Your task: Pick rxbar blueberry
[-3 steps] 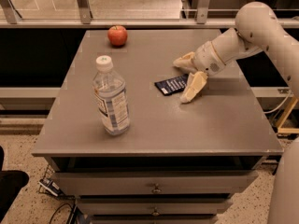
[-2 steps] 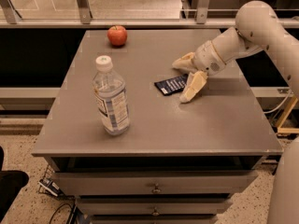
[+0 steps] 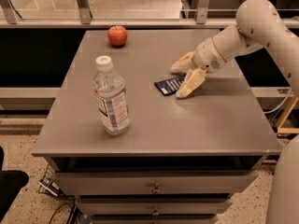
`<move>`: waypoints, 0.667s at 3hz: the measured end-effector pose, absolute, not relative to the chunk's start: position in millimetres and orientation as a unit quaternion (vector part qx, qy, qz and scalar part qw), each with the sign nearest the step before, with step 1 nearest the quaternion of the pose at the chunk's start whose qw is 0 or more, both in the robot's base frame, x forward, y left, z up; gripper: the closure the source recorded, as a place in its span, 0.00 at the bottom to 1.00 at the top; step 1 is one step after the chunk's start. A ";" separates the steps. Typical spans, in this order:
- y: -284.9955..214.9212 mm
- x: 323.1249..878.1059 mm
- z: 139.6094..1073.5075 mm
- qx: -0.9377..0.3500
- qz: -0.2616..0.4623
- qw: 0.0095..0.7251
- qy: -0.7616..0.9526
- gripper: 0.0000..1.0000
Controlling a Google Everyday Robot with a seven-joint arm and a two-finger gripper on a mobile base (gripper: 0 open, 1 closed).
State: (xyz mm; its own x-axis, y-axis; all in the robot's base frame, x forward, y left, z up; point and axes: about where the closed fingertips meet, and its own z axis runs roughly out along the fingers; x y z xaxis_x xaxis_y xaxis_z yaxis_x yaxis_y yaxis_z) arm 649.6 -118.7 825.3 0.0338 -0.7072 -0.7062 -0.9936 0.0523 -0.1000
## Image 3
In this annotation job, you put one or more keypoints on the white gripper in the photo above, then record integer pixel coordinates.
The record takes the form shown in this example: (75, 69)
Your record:
(207, 57)

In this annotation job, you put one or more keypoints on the dark blue snack bar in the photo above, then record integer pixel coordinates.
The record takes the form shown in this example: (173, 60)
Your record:
(169, 86)

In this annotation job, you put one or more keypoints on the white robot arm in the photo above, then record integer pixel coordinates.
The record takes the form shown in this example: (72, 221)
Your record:
(258, 25)

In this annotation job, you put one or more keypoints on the red apple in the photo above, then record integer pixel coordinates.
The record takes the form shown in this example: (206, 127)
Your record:
(117, 35)

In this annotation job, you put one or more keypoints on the clear plastic water bottle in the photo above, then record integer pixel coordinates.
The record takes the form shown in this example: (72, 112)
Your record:
(109, 89)

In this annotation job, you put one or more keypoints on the grey drawer cabinet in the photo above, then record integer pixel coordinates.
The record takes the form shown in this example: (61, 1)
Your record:
(220, 128)

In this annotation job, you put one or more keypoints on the top grey drawer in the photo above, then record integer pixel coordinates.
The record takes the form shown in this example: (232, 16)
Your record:
(138, 183)

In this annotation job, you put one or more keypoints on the grey drawer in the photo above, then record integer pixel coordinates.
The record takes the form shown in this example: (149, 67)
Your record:
(138, 183)
(154, 207)

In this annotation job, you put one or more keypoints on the middle grey drawer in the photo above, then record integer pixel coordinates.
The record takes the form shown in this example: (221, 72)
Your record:
(154, 207)

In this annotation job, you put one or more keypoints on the small blue floor device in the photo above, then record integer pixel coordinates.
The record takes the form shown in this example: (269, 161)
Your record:
(50, 186)

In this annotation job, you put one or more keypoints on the black chair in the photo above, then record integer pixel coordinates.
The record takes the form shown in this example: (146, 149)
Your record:
(11, 182)

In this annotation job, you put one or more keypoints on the yellow wooden frame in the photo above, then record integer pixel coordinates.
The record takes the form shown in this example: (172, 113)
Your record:
(287, 111)

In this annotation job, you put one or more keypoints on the metal railing frame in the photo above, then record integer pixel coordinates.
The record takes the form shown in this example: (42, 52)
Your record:
(131, 13)

